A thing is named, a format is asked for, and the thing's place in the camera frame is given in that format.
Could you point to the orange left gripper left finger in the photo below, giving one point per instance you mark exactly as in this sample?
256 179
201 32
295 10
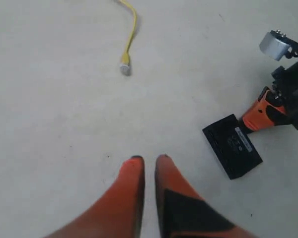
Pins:
118 212

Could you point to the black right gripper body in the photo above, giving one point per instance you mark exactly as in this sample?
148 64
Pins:
286 80

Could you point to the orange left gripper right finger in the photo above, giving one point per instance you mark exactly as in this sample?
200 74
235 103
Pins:
182 212

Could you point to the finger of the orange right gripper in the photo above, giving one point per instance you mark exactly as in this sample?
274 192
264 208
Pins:
267 111

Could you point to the black network switch box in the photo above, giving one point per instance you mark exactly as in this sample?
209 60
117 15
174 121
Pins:
232 146

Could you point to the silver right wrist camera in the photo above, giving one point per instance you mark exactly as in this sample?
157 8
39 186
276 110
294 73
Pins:
274 45

